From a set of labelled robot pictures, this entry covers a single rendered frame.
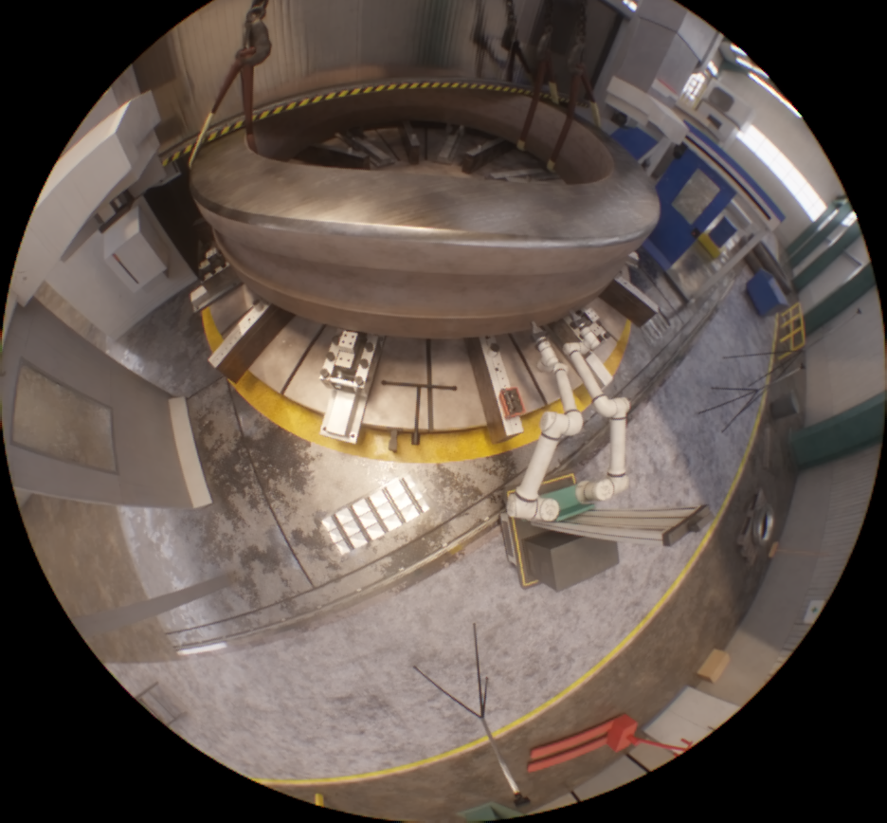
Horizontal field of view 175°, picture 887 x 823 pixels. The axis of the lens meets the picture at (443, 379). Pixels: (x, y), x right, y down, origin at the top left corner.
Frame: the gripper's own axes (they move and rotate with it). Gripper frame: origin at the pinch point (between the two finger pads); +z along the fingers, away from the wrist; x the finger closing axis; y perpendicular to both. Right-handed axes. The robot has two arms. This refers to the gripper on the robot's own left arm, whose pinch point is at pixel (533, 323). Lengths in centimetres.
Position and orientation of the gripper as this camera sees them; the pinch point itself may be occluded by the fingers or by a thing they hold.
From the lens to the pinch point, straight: 216.5
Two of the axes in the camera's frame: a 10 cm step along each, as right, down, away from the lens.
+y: 1.2, -3.7, -9.2
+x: -9.4, 2.6, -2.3
